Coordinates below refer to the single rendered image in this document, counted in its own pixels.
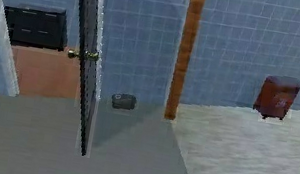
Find brass door knob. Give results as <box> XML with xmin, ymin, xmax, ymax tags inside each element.
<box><xmin>66</xmin><ymin>46</ymin><xmax>101</xmax><ymax>64</ymax></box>

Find black room door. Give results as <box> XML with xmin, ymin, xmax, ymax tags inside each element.
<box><xmin>46</xmin><ymin>0</ymin><xmax>118</xmax><ymax>159</ymax></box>

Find black chest of drawers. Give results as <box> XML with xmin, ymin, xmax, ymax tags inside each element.
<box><xmin>0</xmin><ymin>0</ymin><xmax>73</xmax><ymax>55</ymax></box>

